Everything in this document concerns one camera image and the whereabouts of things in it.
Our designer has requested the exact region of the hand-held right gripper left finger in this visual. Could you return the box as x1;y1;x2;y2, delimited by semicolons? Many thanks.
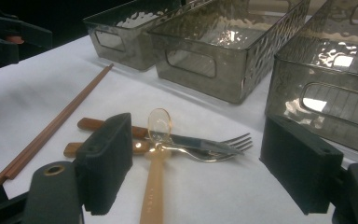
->
74;112;134;217

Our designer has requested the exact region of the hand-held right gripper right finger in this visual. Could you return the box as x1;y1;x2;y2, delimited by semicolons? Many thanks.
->
259;115;345;217

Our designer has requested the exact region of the wooden handled steel fork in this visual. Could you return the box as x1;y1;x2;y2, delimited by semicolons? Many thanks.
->
62;133;255;163

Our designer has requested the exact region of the wooden-handled utensil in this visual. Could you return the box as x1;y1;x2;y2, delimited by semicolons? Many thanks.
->
139;107;173;224

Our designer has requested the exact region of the brown wooden chopstick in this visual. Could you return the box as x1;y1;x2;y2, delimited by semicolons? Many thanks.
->
0;63;114;188
0;63;116;181

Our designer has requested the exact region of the smoky transparent plastic bin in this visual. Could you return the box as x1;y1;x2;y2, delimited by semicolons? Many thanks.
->
264;0;358;158
83;0;183;72
147;0;311;105

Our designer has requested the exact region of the wooden handled steel knife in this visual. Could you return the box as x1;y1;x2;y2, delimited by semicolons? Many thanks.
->
76;117;241;156

